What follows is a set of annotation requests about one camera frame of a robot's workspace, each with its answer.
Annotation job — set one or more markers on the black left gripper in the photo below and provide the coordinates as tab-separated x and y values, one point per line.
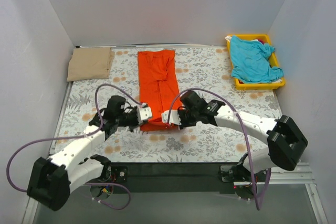
134	118

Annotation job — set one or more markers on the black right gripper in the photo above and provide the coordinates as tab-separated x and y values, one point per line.
182	118

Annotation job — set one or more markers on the orange t shirt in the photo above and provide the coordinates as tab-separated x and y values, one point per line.
158	85

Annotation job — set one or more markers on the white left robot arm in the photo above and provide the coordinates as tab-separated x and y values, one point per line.
53	179

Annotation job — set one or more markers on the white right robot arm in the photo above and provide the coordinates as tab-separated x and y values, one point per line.
285	142

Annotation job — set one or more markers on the floral patterned table mat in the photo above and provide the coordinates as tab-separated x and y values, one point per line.
203	70

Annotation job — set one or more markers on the yellow plastic bin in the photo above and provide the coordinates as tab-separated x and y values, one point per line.
273	60

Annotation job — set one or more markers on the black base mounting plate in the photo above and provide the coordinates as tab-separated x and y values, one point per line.
177	177

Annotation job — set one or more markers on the beige folded cloth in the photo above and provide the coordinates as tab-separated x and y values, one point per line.
90	63

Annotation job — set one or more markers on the blue t shirt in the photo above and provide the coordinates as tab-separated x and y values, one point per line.
250	60

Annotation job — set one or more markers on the white cloth in bin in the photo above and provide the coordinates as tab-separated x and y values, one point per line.
228	38

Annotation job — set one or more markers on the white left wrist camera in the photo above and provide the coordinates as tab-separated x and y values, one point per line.
144	113

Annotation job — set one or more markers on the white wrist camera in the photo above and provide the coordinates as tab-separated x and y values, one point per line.
170	119
144	113

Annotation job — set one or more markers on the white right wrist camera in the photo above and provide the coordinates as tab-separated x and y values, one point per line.
170	119

